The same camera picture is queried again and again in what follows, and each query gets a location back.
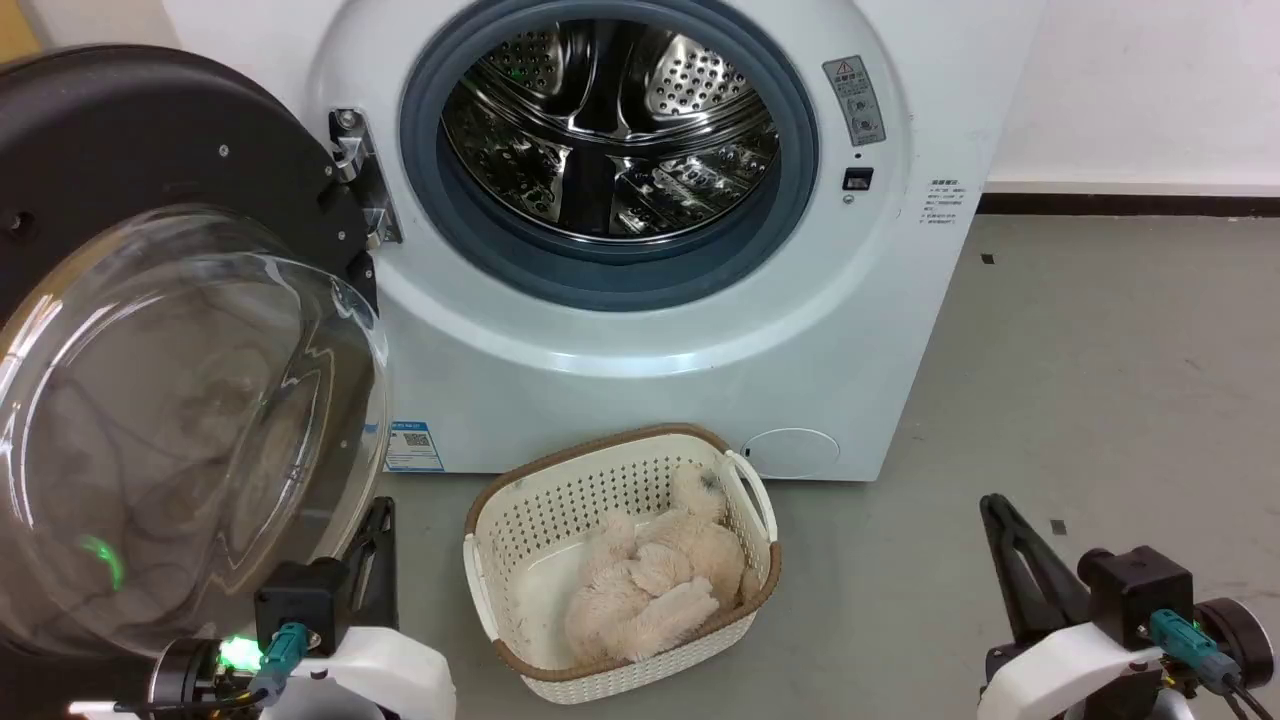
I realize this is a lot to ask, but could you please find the grey warning sticker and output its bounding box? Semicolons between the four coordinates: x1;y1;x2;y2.
822;55;888;149

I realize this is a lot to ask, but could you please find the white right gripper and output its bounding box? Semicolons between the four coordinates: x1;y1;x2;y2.
977;493;1171;720

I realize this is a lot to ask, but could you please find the beige fluffy plush toy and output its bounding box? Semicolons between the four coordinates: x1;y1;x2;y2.
562;462;761;666

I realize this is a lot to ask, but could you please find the stainless steel perforated drum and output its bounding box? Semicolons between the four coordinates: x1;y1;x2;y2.
441;17;782;244

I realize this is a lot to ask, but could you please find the metal door hinge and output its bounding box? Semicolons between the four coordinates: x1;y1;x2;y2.
328;108;404;248

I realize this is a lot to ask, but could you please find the teal right camera cable plug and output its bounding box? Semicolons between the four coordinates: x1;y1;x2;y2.
1148;609;1243;697

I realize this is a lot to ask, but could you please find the black wall baseboard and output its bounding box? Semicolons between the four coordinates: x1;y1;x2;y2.
977;192;1280;218

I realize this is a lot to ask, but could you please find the round white filter cover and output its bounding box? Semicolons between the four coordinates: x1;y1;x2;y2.
741;428;841;479

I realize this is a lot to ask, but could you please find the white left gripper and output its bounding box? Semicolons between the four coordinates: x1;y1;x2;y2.
262;496;458;720

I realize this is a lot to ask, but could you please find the blue white energy label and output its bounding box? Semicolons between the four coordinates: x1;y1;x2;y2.
383;420;446;474

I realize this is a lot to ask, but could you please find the washer door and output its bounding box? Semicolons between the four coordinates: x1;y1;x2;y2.
0;44;391;661

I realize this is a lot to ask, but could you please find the small printed text label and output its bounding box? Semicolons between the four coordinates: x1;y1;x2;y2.
921;179;968;227

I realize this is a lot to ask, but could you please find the cream plastic laundry basket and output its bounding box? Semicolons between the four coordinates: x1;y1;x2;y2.
462;423;782;706

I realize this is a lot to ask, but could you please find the teal camera cable plug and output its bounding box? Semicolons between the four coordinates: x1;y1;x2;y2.
1148;609;1243;697
247;621;311;707

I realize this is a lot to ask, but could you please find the white front-load washing machine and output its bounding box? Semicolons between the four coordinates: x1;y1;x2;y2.
160;0;1049;483

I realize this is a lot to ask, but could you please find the teal left camera cable plug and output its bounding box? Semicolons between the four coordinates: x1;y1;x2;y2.
247;621;311;707

